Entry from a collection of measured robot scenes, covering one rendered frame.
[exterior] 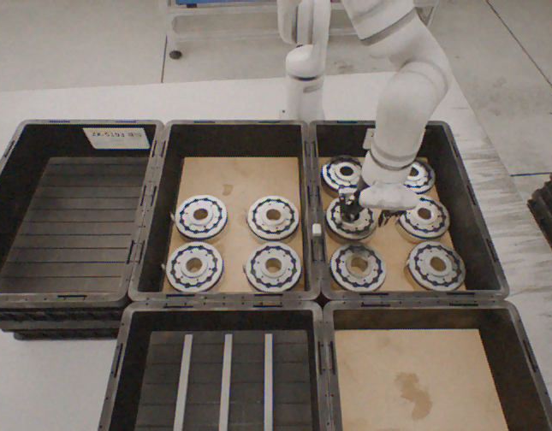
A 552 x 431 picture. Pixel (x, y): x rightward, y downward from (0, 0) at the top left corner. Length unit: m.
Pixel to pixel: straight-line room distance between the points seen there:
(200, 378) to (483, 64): 2.66
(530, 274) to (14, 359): 1.11
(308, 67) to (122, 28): 2.34
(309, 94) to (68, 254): 0.62
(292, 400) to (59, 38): 2.87
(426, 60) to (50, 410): 0.85
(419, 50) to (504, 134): 1.96
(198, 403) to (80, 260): 0.36
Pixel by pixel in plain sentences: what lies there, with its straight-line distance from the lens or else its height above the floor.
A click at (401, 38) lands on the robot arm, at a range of 0.50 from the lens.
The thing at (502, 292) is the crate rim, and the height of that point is 0.93.
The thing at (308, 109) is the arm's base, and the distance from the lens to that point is 0.96.
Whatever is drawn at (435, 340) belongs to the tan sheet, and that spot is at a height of 0.83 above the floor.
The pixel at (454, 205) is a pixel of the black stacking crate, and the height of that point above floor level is 0.88.
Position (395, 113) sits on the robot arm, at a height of 1.16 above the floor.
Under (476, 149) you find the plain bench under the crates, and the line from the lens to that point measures 1.23.
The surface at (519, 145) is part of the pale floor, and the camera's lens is 2.46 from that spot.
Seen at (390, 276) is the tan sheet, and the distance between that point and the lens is 0.75.
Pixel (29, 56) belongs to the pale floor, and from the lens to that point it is 3.09.
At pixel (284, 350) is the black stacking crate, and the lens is 0.67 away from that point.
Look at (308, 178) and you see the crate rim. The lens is 0.72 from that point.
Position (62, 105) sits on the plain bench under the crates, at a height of 0.70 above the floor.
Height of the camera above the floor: 1.48
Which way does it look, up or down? 57 degrees down
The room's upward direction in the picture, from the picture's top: 2 degrees clockwise
